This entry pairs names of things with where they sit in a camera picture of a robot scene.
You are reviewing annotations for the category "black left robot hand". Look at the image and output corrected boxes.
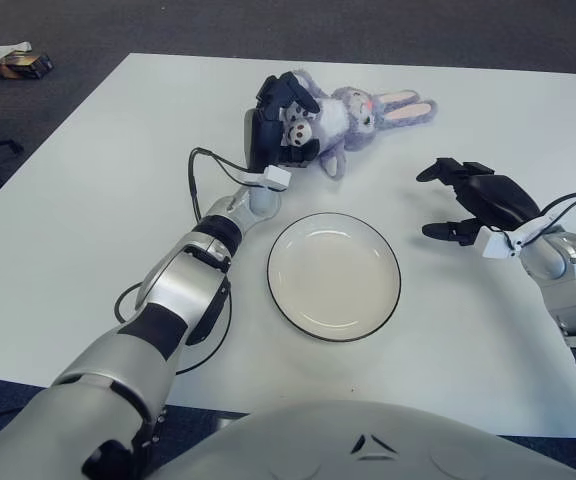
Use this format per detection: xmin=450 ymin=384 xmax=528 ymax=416
xmin=242 ymin=71 xmax=320 ymax=170

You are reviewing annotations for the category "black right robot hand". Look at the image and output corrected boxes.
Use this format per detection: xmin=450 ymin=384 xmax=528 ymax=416
xmin=416 ymin=157 xmax=541 ymax=247

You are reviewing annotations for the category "purple plush bunny doll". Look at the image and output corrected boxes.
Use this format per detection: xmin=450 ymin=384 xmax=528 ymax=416
xmin=277 ymin=69 xmax=438 ymax=179

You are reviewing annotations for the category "white plate with black rim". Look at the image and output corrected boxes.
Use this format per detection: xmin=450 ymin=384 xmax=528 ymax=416
xmin=266 ymin=212 xmax=402 ymax=343

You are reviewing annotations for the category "black cardboard box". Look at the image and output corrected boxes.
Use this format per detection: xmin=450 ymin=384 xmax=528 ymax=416
xmin=0 ymin=50 xmax=55 ymax=80

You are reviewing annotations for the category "grey robot torso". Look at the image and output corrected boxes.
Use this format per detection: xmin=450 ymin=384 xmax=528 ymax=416
xmin=152 ymin=399 xmax=576 ymax=480

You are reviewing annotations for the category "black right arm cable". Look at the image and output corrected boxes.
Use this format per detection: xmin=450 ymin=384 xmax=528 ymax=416
xmin=512 ymin=190 xmax=576 ymax=246

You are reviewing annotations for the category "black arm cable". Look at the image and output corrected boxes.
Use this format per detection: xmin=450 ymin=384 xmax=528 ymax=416
xmin=113 ymin=146 xmax=269 ymax=376
xmin=512 ymin=190 xmax=576 ymax=246

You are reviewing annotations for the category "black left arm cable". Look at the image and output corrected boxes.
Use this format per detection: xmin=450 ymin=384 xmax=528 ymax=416
xmin=113 ymin=146 xmax=269 ymax=376

